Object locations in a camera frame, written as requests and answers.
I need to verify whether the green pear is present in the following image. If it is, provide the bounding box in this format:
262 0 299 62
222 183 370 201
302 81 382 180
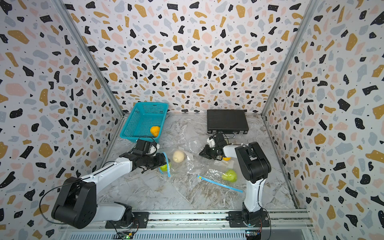
222 169 238 183
159 163 172 173

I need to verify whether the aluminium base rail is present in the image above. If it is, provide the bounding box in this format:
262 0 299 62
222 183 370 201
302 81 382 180
58 209 317 240

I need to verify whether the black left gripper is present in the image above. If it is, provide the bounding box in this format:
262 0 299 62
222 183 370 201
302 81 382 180
141 152 170 169

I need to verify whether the teal plastic basket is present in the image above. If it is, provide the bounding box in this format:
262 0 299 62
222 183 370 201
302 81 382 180
120 102 169 143

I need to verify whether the clear zip-top bag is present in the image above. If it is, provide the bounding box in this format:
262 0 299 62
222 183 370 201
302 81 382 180
156 147 207 189
198 158 243 193

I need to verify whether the black ribbed carrying case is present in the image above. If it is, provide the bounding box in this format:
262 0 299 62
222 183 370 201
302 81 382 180
207 110 249 135

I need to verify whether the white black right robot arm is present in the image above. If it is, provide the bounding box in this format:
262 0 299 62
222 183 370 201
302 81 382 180
199 132 272 228

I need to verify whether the beige fruit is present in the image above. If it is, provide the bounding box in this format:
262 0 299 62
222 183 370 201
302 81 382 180
172 150 186 163

